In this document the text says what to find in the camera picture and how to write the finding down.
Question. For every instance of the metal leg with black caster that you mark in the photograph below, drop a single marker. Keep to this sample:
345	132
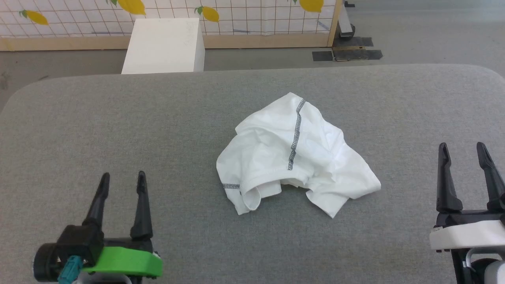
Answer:
345	21

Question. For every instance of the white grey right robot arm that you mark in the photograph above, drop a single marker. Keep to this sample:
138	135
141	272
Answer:
493	272

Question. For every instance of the grey fabric padded surface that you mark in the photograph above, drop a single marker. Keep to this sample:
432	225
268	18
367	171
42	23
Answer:
118	130

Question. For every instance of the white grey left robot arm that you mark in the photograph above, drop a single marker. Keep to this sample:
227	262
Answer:
102	279

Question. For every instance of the lemon print grid partition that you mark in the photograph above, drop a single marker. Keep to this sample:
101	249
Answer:
244	19

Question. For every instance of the white garment with grey stitching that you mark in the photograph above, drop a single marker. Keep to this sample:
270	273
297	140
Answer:
276	150

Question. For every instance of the small black floor tape patch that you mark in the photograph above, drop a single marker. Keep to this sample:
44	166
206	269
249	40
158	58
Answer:
355	42

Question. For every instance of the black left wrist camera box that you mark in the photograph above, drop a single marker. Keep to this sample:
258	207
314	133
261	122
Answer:
79	240

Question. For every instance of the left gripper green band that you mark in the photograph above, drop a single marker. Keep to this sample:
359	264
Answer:
126	261

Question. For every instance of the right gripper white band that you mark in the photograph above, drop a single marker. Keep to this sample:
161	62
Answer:
469	234

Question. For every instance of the white rectangular box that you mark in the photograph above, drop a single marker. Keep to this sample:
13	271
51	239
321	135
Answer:
163	45

